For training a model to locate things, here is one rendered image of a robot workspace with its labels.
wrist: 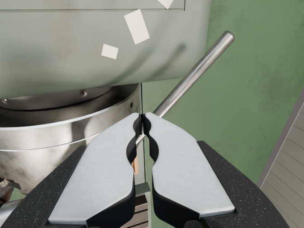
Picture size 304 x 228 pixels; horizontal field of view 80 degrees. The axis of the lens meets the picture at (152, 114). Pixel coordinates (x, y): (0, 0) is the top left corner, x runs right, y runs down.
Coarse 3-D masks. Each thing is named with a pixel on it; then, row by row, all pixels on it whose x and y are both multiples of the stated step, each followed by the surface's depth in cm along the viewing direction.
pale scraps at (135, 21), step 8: (160, 0) 19; (168, 0) 19; (128, 16) 19; (136, 16) 19; (128, 24) 19; (136, 24) 19; (144, 24) 20; (136, 32) 20; (144, 32) 20; (136, 40) 20; (104, 48) 20; (112, 48) 20; (112, 56) 20
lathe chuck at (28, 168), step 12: (72, 144) 26; (84, 144) 27; (0, 156) 25; (12, 156) 25; (24, 156) 25; (36, 156) 25; (48, 156) 25; (60, 156) 26; (0, 168) 27; (12, 168) 26; (24, 168) 26; (36, 168) 26; (48, 168) 26; (0, 180) 30; (24, 180) 27; (36, 180) 27; (24, 192) 28
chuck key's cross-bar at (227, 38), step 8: (224, 32) 16; (224, 40) 16; (232, 40) 16; (216, 48) 16; (224, 48) 16; (208, 56) 17; (216, 56) 17; (200, 64) 17; (208, 64) 17; (192, 72) 17; (200, 72) 17; (184, 80) 18; (192, 80) 18; (176, 88) 18; (184, 88) 18; (168, 96) 19; (176, 96) 18; (160, 104) 19; (168, 104) 19; (160, 112) 19; (144, 136) 20; (136, 144) 21
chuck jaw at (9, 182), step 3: (0, 177) 30; (6, 180) 30; (9, 180) 29; (12, 180) 29; (6, 183) 30; (9, 183) 30; (12, 183) 29; (15, 183) 29; (18, 183) 29; (12, 186) 30; (15, 186) 30; (18, 186) 29
